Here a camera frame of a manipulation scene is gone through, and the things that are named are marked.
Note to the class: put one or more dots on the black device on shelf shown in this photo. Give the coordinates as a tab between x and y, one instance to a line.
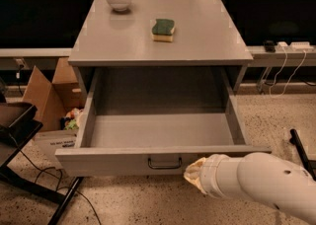
269	46

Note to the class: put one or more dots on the black stand with tray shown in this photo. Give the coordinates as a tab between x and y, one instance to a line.
17	127

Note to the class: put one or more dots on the brown cardboard box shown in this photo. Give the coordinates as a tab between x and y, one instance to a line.
54	99

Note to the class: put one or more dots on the grey metal drawer cabinet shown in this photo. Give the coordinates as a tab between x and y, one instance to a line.
204	35

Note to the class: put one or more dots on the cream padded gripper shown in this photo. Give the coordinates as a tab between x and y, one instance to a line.
211	174

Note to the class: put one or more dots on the green and yellow sponge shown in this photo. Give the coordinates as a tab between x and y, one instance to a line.
163	30

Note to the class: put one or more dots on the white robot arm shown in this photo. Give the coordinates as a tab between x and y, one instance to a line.
258	177

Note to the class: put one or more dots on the white power adapter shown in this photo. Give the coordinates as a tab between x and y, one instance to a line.
282	45

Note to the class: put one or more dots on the colourful items in box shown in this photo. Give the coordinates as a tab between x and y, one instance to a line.
71	120

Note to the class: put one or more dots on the white printed cardboard box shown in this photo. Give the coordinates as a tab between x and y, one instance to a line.
49	141

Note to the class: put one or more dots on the black top drawer handle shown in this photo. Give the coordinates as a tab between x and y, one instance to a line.
164	165

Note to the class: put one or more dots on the grey top drawer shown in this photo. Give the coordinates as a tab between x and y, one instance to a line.
163	113

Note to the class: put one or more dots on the white power strip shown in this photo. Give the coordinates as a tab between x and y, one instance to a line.
301	45

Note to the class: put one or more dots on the black bar at right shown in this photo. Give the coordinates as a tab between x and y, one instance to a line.
309	165

